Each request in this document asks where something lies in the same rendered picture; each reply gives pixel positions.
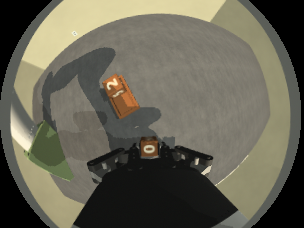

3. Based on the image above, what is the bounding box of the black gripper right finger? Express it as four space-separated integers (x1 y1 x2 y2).
158 140 213 177

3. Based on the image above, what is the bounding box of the brown number cube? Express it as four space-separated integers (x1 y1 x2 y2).
140 136 158 157
102 74 127 99

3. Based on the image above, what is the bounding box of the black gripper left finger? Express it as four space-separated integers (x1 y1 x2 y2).
87 140 142 184

